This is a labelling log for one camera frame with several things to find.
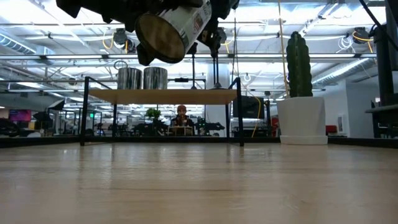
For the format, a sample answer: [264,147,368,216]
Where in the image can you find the green cactus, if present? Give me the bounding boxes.
[285,30,314,98]

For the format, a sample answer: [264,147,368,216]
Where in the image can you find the ceiling cord reel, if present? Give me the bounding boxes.
[352,27,371,44]
[113,27,137,54]
[216,27,228,44]

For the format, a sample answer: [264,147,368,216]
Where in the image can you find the person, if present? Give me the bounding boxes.
[170,105,196,129]

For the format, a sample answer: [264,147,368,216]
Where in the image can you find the pink display screen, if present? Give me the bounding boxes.
[8,109,32,123]

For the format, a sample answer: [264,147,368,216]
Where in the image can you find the wooden shelf riser black legs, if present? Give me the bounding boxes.
[80,76,245,147]

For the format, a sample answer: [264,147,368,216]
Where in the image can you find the black background monitor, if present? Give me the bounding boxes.
[232,95,266,119]

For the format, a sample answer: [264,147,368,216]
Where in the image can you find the white plant pot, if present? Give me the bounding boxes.
[276,96,329,146]

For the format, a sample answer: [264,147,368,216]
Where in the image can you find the green potted plant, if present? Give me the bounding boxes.
[146,108,162,121]

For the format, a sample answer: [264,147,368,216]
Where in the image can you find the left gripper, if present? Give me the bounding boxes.
[197,0,240,50]

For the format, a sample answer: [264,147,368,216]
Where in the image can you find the yellow hanging cable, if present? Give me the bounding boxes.
[277,0,290,98]

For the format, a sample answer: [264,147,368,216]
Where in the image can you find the metal tin candle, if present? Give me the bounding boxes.
[134,0,214,65]
[143,67,169,90]
[117,67,143,90]

